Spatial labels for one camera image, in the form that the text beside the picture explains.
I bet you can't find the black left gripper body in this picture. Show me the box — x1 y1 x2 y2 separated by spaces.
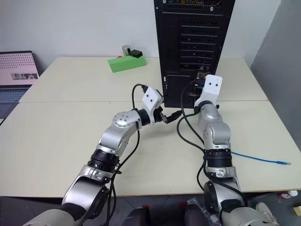
154 105 169 123

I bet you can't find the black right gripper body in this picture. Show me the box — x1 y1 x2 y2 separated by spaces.
196 78 206 95

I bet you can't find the black computer tower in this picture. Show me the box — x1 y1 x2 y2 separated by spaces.
153 0 236 108

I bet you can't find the green rectangular block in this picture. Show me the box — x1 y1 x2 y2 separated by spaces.
107 55 147 73

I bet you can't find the silver metal cylinder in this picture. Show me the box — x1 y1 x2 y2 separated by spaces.
121 44 132 57

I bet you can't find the crumpled clear plastic wrap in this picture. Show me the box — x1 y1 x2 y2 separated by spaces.
185 197 212 223

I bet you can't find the dark rounded shape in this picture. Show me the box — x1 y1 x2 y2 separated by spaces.
126 205 154 226
180 201 207 226

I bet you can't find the white shoe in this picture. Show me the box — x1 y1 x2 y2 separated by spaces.
254 202 274 220

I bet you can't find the red and white object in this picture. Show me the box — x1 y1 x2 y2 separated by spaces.
278 190 299 200

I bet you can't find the laptop with pink screen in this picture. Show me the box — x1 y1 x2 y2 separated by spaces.
0 50 40 119

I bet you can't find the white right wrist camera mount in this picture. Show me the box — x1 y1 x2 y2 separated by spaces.
193 74 223 112

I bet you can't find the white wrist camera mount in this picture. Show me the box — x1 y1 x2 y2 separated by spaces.
141 86 164 124
193 74 223 112

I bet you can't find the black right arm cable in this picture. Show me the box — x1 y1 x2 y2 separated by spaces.
176 79 248 208

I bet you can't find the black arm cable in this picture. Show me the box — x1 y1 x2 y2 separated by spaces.
106 83 148 226
176 79 248 208

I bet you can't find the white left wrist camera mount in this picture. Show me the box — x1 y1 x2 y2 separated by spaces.
141 86 164 124

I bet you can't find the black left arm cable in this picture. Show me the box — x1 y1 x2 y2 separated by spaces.
106 83 148 226

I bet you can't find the blue ethernet cable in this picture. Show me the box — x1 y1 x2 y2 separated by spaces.
231 152 292 166

